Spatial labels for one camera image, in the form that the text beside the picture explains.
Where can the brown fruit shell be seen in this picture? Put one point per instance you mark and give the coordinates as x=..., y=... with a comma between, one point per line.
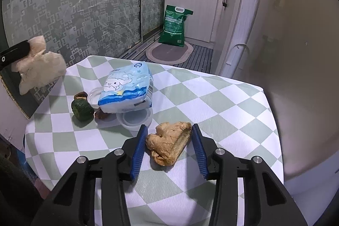
x=100, y=114

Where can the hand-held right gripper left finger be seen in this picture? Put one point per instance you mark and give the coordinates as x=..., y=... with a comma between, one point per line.
x=137, y=154

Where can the clear round plastic lid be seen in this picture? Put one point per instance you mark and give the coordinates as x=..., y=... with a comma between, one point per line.
x=135, y=120

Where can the grey refrigerator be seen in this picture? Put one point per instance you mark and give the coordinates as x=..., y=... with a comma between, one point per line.
x=291, y=56

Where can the blue cartoon wet wipes packet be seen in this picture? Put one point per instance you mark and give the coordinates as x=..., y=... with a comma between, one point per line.
x=124, y=85

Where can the white kitchen cabinet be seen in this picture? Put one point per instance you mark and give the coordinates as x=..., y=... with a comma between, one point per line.
x=196, y=3

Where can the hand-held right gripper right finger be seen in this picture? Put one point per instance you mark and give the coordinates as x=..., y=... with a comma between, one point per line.
x=200, y=154

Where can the green rice bag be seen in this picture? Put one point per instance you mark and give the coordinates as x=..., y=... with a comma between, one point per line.
x=173, y=27

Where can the green squash piece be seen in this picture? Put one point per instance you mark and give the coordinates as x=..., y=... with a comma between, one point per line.
x=82, y=109

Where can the oval grey floor mat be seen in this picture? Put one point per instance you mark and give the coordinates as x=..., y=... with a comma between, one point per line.
x=169, y=52

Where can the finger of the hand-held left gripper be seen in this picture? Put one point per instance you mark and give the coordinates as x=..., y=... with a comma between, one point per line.
x=16, y=52

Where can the striped dark floor mat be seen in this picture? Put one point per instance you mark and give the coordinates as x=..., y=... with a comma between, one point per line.
x=201, y=56

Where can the green white checkered tablecloth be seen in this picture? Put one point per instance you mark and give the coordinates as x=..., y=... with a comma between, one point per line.
x=212, y=109

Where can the tall white cabinet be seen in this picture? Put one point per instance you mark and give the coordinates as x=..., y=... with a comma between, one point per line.
x=249, y=3

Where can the ginger root piece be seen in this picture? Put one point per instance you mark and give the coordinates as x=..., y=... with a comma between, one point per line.
x=169, y=144

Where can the white metal tube frame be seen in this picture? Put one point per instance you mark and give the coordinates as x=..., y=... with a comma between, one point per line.
x=239, y=45

